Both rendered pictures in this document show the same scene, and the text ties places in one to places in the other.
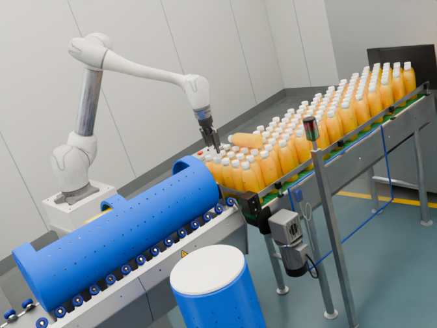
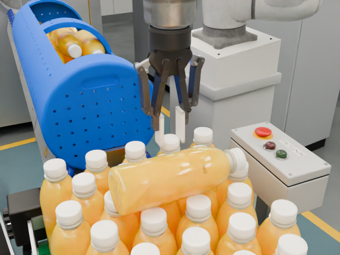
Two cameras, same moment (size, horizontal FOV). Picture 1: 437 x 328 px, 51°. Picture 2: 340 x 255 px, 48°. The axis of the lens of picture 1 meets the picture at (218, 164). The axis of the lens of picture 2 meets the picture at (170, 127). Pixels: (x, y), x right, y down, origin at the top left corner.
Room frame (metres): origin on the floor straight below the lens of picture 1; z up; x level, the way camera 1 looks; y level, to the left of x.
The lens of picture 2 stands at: (2.32, -0.66, 1.51)
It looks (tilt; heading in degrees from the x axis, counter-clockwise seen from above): 28 degrees down; 99
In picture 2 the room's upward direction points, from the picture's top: straight up
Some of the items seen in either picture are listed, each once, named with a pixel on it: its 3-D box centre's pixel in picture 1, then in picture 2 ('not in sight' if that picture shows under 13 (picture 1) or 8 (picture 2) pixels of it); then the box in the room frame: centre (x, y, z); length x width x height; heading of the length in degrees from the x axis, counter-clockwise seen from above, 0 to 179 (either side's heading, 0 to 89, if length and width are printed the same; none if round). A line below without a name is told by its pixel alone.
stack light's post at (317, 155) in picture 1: (336, 245); not in sight; (1.99, -0.46, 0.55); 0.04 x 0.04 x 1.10; 32
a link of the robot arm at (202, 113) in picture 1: (202, 111); (169, 7); (2.22, 0.00, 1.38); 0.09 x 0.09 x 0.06
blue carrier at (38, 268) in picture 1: (124, 226); (69, 64); (1.82, 0.48, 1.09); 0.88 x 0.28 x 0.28; 122
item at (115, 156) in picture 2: (215, 193); (115, 170); (2.08, 0.06, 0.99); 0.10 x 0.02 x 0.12; 32
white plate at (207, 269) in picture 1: (207, 268); not in sight; (1.40, 0.15, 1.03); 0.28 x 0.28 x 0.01
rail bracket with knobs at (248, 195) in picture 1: (250, 204); (31, 218); (1.94, -0.09, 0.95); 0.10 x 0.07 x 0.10; 32
